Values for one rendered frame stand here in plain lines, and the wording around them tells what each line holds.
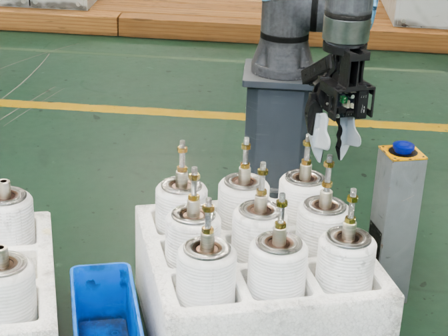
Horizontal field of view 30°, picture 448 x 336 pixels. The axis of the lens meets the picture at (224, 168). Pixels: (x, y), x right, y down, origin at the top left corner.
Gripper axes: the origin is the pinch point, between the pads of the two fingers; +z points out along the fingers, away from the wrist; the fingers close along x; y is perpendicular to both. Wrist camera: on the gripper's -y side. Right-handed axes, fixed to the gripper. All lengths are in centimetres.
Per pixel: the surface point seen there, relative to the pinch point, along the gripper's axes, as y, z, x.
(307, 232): 2.8, 13.6, -4.3
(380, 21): -179, 27, 118
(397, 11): -169, 21, 119
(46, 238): -14, 17, -47
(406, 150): -2.3, 2.6, 17.4
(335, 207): 1.9, 10.0, 1.3
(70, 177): -78, 35, -31
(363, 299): 19.8, 17.1, -2.3
